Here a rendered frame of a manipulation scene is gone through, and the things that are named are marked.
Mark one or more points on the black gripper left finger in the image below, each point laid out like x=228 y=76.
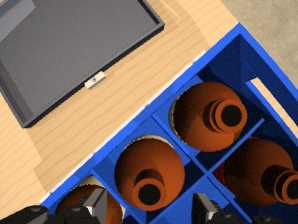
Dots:
x=93 y=205

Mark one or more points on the grey rectangular tray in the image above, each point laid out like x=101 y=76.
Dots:
x=46 y=46

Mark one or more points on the dark blue crate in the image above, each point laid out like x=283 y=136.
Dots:
x=241 y=61

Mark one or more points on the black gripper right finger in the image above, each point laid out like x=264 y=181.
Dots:
x=204 y=212

